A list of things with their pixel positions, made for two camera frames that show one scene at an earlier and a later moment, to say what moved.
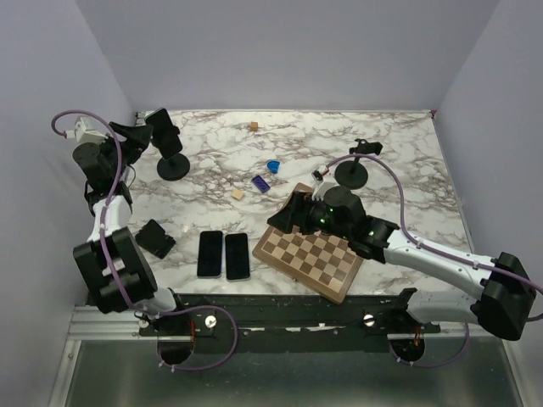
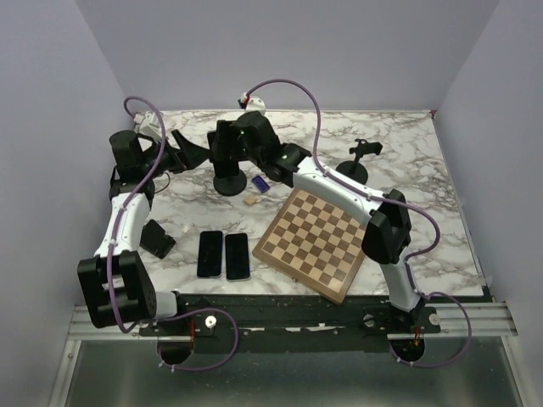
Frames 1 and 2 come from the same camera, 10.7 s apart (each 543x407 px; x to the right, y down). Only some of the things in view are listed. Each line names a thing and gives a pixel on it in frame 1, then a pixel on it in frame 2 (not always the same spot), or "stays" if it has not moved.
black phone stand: [353, 175] stays
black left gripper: [137, 137] -> [188, 156]
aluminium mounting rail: [93, 323] stays
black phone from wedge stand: [209, 254] stays
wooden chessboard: [324, 264] stays
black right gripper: [296, 211] -> [241, 158]
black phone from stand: [237, 257] stays
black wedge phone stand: [153, 237] stays
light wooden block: [237, 193] -> [250, 200]
